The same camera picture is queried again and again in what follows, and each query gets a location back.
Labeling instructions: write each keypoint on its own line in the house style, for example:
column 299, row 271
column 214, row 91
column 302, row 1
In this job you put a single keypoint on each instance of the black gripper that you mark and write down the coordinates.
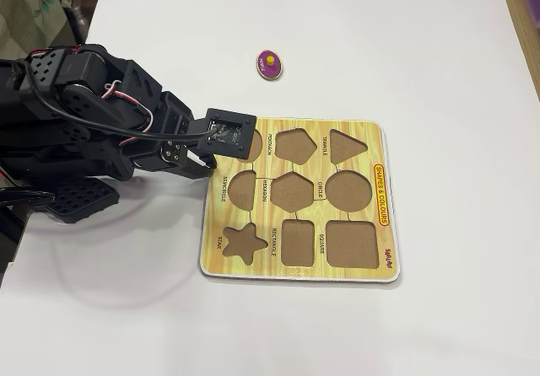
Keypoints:
column 174, row 154

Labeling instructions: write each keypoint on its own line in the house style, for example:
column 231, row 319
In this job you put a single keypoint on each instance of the purple oval piece yellow pin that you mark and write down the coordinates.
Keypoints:
column 270, row 67

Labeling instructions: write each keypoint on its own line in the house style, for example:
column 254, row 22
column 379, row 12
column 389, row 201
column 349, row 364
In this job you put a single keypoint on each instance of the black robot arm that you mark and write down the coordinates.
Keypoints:
column 42, row 119

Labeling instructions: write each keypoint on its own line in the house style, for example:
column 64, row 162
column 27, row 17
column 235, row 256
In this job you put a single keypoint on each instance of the wooden shape puzzle board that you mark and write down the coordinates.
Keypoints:
column 261, row 266

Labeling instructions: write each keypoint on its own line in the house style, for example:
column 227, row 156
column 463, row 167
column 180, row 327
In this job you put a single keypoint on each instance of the black grid table clamp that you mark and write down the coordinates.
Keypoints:
column 82, row 201

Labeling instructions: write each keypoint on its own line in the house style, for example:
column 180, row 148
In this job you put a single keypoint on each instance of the black clamp lever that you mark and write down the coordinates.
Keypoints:
column 25, row 197

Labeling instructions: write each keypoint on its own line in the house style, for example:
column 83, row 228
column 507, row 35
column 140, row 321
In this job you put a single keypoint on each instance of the grey metal pole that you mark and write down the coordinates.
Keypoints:
column 80, row 19

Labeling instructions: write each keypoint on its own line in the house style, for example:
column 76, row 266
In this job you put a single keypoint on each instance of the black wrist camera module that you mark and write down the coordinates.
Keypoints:
column 230, row 133

